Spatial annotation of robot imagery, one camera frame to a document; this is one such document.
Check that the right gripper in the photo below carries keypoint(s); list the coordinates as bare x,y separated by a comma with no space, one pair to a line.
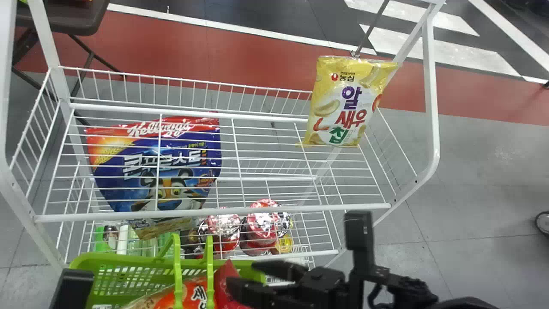
321,287

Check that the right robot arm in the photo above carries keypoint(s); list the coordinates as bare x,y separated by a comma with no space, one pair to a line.
411,292

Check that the yellow can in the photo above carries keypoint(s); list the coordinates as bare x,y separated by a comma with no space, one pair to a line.
284,245

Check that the red noodle cup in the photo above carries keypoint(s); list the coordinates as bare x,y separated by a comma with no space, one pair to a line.
261,227
223,234

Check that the red snack packet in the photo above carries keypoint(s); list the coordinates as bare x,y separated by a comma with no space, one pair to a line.
193,296

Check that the small yellow snack packet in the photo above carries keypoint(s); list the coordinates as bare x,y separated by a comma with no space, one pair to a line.
163,226

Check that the green basket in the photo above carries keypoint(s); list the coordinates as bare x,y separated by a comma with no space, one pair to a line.
128,274

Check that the blue cereal bag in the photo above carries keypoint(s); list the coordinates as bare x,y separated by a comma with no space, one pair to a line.
141,171

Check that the green snack packet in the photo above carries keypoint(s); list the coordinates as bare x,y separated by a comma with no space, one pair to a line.
105,238

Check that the black side table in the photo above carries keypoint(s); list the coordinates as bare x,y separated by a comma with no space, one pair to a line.
64,17

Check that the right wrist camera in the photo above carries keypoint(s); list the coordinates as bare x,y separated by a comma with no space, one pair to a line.
359,231

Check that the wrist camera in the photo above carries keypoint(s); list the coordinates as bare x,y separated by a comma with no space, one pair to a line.
70,292
359,231

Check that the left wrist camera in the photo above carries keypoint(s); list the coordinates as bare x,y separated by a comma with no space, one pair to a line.
70,292

